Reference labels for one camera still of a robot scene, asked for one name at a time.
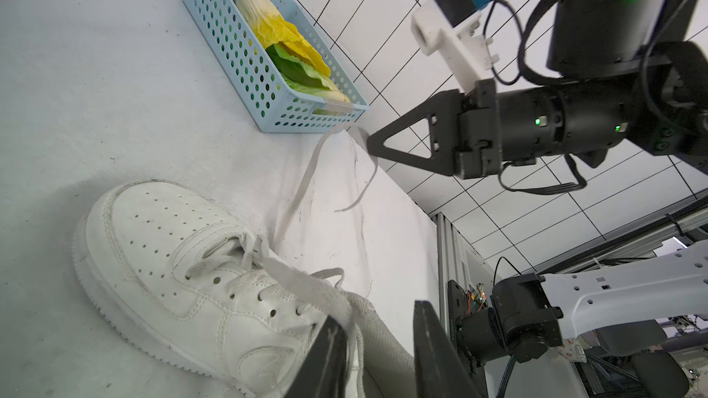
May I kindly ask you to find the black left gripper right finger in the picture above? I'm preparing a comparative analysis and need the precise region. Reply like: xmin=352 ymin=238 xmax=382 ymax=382
xmin=413 ymin=300 xmax=481 ymax=398

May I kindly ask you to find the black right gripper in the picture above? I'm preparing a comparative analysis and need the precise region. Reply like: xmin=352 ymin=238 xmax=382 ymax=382
xmin=366 ymin=79 xmax=502 ymax=179

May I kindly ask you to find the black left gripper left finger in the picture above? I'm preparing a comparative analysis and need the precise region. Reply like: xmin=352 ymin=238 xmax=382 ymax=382
xmin=285 ymin=317 xmax=348 ymax=398

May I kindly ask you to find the white sneaker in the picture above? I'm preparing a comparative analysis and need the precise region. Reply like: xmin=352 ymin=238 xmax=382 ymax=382
xmin=73 ymin=180 xmax=417 ymax=397

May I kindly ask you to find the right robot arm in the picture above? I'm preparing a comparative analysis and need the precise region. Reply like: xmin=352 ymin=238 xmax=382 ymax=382
xmin=366 ymin=0 xmax=707 ymax=397

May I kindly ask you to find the green lettuce toy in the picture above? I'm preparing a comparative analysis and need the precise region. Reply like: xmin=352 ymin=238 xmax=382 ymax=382
xmin=267 ymin=43 xmax=350 ymax=103

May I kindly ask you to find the light blue plastic basket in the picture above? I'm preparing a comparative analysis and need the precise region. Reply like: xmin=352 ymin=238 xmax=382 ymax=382
xmin=183 ymin=0 xmax=369 ymax=134

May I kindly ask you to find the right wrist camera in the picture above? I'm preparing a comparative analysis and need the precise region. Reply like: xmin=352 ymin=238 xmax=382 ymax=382
xmin=411 ymin=0 xmax=499 ymax=93

